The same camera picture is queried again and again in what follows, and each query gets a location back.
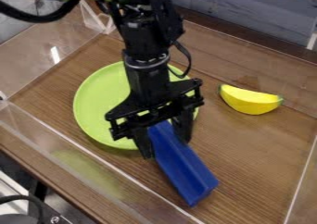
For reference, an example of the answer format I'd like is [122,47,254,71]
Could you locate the blue T-shaped block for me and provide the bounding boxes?
[149,121,219,206]

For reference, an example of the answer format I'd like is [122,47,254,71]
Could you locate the green round plate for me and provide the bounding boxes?
[72,60,201,151]

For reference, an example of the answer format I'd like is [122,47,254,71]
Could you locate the black cable lower left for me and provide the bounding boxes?
[0,195,46,224]

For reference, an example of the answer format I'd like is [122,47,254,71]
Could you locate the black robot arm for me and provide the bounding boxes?
[0,0,203,158]

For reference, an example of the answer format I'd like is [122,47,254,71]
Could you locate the black metal table frame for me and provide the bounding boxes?
[28,180,74,224]

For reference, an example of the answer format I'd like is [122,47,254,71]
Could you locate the yellow banana toy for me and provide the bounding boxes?
[218,84,284,115]

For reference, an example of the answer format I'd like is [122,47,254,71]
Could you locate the clear acrylic front wall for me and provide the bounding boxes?
[0,99,203,224]

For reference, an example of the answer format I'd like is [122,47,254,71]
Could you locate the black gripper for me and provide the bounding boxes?
[106,56,203,159]

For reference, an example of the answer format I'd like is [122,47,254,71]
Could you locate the clear acrylic triangle bracket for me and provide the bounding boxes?
[79,0,116,35]

